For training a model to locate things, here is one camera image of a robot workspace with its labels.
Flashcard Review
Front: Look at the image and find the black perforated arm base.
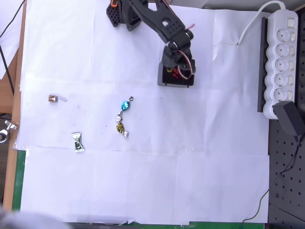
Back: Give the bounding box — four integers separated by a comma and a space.
106, 0, 124, 28

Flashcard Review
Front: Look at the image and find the black box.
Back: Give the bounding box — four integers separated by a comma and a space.
157, 62, 196, 88

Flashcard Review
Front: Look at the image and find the blue wrapped candy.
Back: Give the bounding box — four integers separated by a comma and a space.
118, 96, 134, 115

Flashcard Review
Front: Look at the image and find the gold wrapped candy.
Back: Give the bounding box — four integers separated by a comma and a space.
115, 115, 130, 138

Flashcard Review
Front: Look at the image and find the white power strip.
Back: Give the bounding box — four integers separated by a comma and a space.
263, 9, 299, 120

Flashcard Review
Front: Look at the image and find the black power adapter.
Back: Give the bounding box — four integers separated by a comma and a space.
272, 101, 305, 136

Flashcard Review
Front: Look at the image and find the white paper sheet cover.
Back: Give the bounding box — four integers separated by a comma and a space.
15, 0, 270, 225

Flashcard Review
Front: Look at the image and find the green white candy packet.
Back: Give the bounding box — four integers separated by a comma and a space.
71, 131, 86, 153

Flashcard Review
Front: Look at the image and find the black perforated board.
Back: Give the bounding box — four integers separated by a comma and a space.
268, 6, 305, 229

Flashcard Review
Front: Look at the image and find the loose white paper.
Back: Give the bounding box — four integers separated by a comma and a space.
0, 0, 24, 81

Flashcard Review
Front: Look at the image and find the metal clamp screw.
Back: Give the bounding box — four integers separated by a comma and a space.
0, 120, 17, 144

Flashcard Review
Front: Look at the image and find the blurry grey object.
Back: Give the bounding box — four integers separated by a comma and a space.
0, 205, 70, 229

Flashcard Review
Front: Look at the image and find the white power strip cable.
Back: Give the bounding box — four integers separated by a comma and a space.
237, 0, 286, 46

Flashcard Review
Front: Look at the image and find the thin black adapter cable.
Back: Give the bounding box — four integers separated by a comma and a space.
242, 135, 303, 224

